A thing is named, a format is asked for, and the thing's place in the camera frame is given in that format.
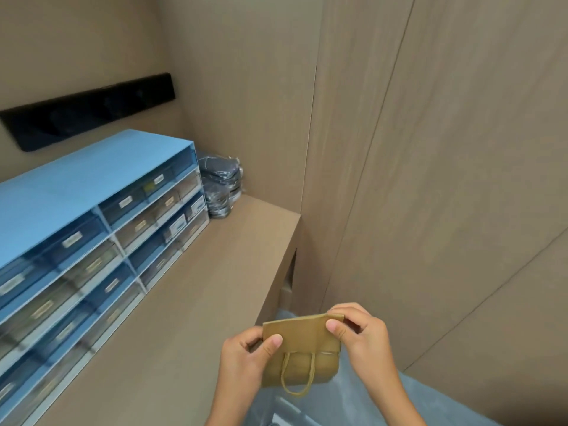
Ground person's right hand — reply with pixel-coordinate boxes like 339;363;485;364
326;303;403;398

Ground person's left hand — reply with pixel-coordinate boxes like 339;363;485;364
217;326;284;408

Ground small brown paper bag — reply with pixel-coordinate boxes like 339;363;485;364
260;313;345;398

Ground person's left forearm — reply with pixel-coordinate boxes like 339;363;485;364
203;392;263;426

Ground person's right forearm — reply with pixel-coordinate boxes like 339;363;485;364
355;376;427;426

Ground stack of dark wrapped packets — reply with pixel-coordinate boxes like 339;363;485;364
197;151;244;220

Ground rows of clear labelled drawers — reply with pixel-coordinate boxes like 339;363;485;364
0;151;210;426

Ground blue drawer cabinet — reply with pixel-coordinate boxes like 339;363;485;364
0;129;210;426

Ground black wall socket panel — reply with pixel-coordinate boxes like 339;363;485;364
0;73;176;152

